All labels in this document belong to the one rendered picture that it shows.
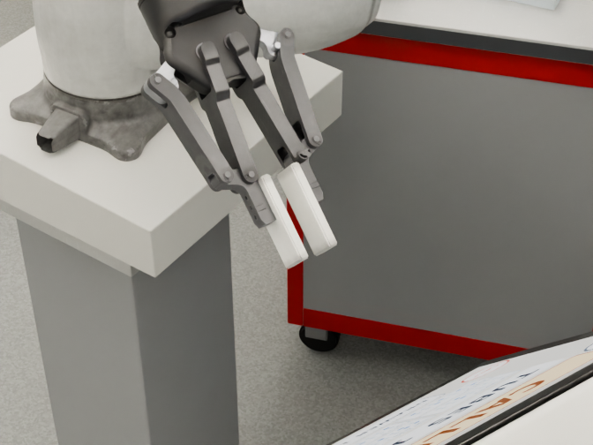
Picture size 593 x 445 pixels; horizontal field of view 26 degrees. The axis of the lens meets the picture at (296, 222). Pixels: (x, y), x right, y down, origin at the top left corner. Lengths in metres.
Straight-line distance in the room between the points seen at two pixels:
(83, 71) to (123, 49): 0.06
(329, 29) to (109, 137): 0.28
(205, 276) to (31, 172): 0.34
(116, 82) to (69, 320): 0.41
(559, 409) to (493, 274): 1.42
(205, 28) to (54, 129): 0.54
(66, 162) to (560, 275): 0.94
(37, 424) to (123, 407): 0.56
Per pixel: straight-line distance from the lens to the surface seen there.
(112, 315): 1.67
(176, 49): 0.97
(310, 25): 1.46
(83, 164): 1.50
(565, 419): 0.75
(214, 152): 0.95
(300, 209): 0.98
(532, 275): 2.15
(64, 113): 1.52
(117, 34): 1.45
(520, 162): 2.01
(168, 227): 1.43
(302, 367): 2.39
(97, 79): 1.48
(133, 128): 1.52
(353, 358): 2.41
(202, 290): 1.75
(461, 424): 0.78
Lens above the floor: 1.75
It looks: 41 degrees down
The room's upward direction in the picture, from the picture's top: straight up
